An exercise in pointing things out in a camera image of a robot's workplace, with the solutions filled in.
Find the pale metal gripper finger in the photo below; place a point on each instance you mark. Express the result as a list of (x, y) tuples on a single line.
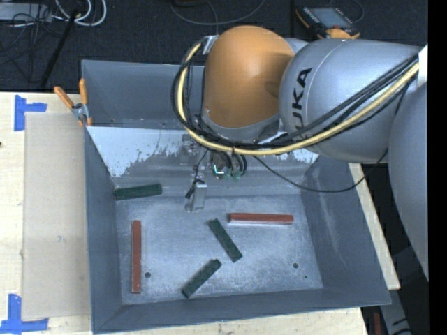
[(190, 205), (200, 195)]

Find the dark green flat block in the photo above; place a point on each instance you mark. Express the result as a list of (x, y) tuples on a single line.
[(201, 278), (138, 191), (225, 240)]

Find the grey metal bin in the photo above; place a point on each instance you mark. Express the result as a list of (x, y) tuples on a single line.
[(216, 257)]

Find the red-brown flat block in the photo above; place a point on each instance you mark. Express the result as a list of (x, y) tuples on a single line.
[(261, 218), (136, 257)]

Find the pale flat board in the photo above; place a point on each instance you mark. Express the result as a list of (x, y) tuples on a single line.
[(56, 215)]

